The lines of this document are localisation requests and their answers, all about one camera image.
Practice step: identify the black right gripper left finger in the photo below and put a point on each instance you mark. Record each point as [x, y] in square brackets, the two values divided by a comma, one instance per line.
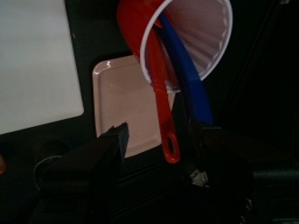
[90, 163]

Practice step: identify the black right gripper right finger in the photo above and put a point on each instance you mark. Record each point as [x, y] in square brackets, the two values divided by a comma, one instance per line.
[222, 163]

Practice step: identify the pink square plate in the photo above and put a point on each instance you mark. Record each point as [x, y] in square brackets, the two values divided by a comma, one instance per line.
[124, 105]

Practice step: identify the white cutting board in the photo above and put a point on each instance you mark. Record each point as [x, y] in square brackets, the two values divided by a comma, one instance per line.
[35, 64]

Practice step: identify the red plastic utensil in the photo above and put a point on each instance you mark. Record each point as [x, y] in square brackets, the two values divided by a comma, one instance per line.
[158, 84]

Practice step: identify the blue plastic utensil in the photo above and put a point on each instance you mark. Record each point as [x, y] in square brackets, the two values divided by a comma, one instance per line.
[188, 73]

